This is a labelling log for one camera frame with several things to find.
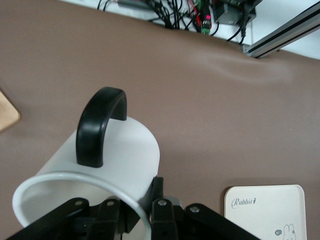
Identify cream rabbit print tray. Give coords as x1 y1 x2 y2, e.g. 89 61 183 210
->
223 184 308 240

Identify dark electronics box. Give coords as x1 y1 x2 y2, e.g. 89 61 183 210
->
213 0 263 26

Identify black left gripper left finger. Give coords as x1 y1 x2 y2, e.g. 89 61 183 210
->
4 196 127 240

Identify black cable bundle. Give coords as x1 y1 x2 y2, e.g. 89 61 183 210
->
96 0 248 46

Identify green terminal connector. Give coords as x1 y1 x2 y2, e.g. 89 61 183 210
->
199 24 212 36

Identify wooden mug rack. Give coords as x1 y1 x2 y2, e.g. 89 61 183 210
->
0 89 21 134

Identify white smiley mug black handle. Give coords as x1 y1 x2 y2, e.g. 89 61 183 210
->
11 86 161 240

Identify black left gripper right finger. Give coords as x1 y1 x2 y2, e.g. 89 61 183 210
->
149 176 262 240

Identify aluminium frame profile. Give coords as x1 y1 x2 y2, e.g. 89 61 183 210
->
242 3 320 59

